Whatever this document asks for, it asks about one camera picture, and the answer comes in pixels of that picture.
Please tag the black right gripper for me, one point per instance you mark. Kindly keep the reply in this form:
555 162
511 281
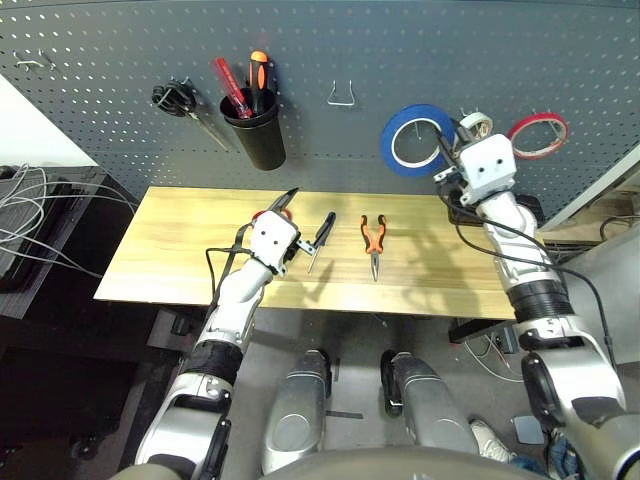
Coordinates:
450 185

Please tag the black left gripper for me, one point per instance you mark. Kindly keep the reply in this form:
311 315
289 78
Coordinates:
292 255

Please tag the blue tape roll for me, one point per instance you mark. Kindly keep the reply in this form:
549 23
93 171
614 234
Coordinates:
387 145

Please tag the orange black needle-nose pliers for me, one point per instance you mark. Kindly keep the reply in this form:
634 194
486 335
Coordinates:
372 245

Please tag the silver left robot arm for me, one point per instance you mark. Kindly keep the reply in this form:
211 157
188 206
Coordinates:
235 300

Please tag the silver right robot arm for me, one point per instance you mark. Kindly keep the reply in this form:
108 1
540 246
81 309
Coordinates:
530 270

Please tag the dark grey pegboard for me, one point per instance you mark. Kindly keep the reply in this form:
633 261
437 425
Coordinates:
350 40

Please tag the white tape roll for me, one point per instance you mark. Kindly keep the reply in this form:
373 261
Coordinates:
472 120

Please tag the red tape roll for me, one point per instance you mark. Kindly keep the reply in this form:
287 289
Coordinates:
517 129

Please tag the black cup holder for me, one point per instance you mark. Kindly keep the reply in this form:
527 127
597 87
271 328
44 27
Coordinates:
260 145

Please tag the black plastic tool case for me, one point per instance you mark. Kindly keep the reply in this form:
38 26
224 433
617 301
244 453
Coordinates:
532 205

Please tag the metal double peg hook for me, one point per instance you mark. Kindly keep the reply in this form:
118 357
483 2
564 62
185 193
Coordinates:
554 125

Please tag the orange black screwdriver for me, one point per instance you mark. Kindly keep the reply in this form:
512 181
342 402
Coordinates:
257 75

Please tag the silver left robot leg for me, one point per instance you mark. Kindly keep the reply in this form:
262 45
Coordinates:
295 410

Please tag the silver robot leg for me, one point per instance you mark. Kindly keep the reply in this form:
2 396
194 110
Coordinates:
430 400
295 410

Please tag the large white machine housing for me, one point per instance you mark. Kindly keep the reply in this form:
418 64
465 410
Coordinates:
610 280

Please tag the silver right robot leg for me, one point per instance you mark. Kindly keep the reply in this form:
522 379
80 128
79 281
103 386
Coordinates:
430 400

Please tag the beige robot torso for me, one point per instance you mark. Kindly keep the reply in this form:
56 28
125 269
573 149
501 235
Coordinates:
350 465

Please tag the black side cabinet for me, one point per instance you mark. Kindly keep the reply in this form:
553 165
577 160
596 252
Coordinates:
45 290

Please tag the white sneaker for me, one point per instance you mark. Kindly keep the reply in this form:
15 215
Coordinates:
492 442

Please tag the blue jeans leg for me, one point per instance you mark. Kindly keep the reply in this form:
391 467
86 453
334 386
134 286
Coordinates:
562 455

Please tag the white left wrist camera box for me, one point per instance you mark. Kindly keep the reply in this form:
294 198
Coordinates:
272 240

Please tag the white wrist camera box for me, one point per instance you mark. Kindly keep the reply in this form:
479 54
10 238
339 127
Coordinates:
272 240
487 170

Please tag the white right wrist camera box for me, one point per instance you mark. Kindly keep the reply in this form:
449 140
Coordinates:
487 170

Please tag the white pegboard frame post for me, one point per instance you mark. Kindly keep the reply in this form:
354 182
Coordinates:
595 185

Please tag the black table support bracket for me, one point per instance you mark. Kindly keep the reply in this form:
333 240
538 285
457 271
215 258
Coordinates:
475 332

